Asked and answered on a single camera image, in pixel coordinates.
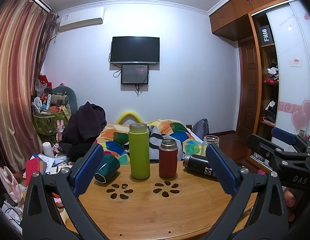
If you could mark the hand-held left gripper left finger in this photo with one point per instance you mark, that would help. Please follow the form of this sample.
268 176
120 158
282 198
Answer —
91 166

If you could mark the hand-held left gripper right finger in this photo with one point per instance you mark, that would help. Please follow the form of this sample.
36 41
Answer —
220 167

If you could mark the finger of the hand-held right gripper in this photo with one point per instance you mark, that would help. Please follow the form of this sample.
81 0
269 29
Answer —
285 135
260 142

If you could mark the dark green cup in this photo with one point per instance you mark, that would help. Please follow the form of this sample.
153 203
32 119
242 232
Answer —
108 168

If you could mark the person's right hand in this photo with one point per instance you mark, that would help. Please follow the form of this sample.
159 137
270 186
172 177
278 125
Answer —
290 200

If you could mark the black bottle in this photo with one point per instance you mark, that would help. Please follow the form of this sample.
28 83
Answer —
198 166

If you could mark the clear glass jar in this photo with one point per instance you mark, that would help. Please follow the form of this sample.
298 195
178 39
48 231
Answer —
207 145

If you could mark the dark clothes on shelf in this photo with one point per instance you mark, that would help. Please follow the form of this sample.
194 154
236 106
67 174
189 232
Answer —
271 111

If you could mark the pile of papers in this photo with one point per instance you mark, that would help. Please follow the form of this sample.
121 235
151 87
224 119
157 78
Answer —
53 163

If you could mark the colourful patchwork blanket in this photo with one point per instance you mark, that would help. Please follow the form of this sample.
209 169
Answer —
114 135

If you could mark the dark clothing pile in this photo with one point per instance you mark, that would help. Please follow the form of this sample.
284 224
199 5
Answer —
82 127

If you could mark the grey backpack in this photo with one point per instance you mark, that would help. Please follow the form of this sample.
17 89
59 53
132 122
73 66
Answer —
201 128

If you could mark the white sliding wardrobe door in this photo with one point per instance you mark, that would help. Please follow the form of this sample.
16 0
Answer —
292 92

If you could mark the white plastic bottle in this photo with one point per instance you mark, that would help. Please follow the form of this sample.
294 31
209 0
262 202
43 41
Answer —
48 150

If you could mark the pink rabbit toy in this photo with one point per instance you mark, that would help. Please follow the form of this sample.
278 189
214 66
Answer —
60 128

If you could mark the tall lime green flask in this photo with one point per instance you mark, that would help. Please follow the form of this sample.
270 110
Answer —
139 152

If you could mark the red flask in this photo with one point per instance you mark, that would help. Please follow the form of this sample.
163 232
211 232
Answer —
168 161

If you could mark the brown wooden door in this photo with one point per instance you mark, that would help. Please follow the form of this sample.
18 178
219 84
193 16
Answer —
248 87

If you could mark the red booklet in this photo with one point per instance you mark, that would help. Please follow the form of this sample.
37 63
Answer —
32 171

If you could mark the folded clothes on shelf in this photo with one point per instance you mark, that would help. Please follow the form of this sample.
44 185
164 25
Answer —
273 75

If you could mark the green fabric storage basket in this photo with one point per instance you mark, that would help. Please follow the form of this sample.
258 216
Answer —
48 122

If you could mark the yellow foam tube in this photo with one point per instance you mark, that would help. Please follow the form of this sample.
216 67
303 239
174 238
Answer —
130 115

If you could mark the grey-green plush cushion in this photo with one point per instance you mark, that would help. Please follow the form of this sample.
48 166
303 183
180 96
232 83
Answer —
69 97

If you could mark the pink floral bag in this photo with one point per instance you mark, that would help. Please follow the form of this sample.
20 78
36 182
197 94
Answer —
11 183

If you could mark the red gift bag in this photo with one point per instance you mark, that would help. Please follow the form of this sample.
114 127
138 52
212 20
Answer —
44 79

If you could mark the black printed box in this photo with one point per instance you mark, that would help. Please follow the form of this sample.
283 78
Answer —
266 35

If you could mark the small black monitor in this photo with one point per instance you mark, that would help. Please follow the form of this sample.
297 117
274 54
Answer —
135 73

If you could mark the striped red curtain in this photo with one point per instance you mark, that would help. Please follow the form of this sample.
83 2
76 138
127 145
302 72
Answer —
14 80

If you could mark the wooden wardrobe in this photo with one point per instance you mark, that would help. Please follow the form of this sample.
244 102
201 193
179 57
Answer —
232 17

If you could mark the patterned brown curtain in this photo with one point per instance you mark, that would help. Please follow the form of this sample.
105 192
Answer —
48 40

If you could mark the white air conditioner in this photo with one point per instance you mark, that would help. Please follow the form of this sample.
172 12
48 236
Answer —
81 20

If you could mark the wall-mounted black television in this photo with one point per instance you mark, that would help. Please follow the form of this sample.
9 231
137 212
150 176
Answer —
135 50

